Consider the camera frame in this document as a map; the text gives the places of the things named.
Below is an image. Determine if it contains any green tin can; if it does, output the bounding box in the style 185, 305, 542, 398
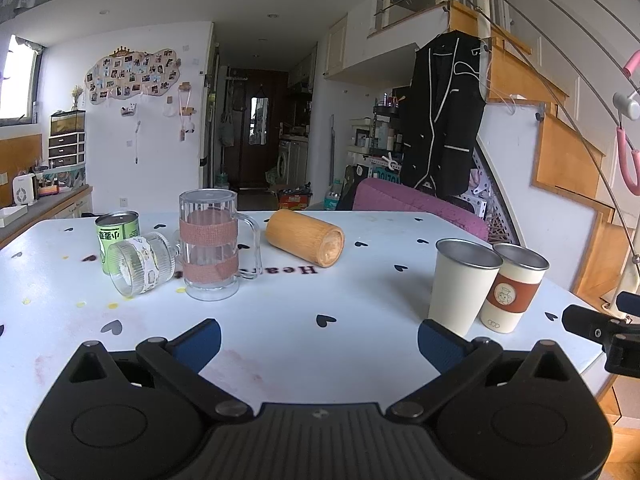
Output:
94, 210, 140, 276

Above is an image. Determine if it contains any hanging tote bag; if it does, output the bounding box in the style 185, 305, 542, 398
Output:
219, 110, 236, 148

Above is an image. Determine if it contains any washing machine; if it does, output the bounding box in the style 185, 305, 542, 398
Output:
276, 139, 297, 187

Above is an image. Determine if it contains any glass fish tank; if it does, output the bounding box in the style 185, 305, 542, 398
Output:
49, 109, 87, 136

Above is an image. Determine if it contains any dark wooden door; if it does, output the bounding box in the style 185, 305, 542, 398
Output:
222, 71, 290, 189

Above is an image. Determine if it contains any cloud-shaped photo board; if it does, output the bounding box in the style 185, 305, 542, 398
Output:
83, 47, 182, 106

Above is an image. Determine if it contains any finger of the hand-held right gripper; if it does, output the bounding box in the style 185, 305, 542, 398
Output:
561, 304, 640, 376
615, 292, 640, 318

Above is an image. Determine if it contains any storage rack with bottles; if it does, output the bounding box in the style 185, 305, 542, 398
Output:
371, 91, 406, 173

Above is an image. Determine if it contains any black jacket with white trim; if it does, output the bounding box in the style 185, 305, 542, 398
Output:
399, 30, 487, 200

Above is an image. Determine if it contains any white tray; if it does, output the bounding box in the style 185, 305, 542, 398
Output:
0, 205, 31, 229

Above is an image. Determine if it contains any pink clothes hanger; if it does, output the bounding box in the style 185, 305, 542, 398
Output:
613, 50, 640, 197

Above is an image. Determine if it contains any ribbed glass cup with tape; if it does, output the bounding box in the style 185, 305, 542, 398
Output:
108, 232, 183, 299

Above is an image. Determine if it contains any white wall cabinet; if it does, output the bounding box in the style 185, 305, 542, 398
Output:
323, 14, 349, 79

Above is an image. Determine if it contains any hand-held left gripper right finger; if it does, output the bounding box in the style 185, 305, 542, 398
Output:
386, 318, 582, 422

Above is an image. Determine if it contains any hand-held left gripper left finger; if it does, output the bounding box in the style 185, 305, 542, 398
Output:
66, 318, 254, 422

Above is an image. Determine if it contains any orange cardboard box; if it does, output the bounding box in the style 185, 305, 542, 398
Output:
277, 188, 314, 210

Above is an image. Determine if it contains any white cup with brown sleeve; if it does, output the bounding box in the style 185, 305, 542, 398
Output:
479, 242, 550, 335

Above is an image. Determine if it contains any metal cable railing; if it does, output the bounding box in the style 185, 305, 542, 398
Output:
372, 0, 640, 266

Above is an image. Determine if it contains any clear water bottle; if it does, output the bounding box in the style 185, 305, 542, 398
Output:
324, 180, 345, 212

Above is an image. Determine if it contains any window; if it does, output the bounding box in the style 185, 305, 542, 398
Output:
0, 35, 45, 129

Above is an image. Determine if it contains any wooden kitchen counter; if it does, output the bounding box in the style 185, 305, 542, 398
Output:
0, 184, 94, 250

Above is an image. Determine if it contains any glass mug with pink bands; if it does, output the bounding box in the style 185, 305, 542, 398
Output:
178, 189, 263, 302

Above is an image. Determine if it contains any purple chair back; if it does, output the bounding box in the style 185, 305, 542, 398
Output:
352, 177, 490, 242

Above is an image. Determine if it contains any plain white metal cup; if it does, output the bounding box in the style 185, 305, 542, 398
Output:
428, 238, 504, 337

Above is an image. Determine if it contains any small drawer organizer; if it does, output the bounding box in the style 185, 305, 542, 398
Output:
48, 132, 86, 169

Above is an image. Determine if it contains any small white appliance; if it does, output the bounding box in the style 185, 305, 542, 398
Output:
12, 173, 38, 207

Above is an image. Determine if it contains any wooden staircase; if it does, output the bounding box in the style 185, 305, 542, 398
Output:
449, 0, 640, 451

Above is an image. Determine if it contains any bamboo wooden cup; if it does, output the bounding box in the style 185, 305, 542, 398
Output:
264, 208, 346, 269

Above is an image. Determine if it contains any hanging wall mirror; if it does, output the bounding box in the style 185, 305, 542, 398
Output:
248, 95, 271, 147

